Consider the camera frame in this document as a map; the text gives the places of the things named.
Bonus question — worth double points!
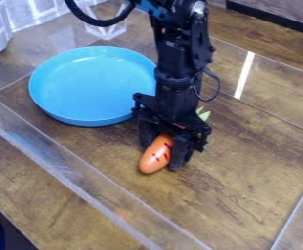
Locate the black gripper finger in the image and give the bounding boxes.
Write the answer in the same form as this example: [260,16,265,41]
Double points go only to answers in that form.
[137,120,158,149]
[168,134,194,171]

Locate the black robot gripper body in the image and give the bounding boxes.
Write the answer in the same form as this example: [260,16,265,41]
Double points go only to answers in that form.
[129,68,213,153]

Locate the orange toy carrot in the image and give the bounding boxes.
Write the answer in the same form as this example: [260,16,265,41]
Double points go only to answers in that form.
[137,105,212,175]

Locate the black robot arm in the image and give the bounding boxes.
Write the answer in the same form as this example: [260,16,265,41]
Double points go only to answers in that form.
[126,0,213,171]

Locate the blue round tray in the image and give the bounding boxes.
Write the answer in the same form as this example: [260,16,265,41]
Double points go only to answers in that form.
[29,46,154,127]

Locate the dark background board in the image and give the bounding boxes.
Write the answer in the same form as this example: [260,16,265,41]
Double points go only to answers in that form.
[225,0,303,33]

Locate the black cable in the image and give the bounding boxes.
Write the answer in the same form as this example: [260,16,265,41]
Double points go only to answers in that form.
[62,0,137,28]

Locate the clear acrylic enclosure wall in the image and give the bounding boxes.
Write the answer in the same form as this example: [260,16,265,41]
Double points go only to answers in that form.
[0,0,303,250]

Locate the clear acrylic corner bracket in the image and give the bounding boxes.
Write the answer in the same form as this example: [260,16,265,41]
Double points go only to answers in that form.
[82,3,129,41]

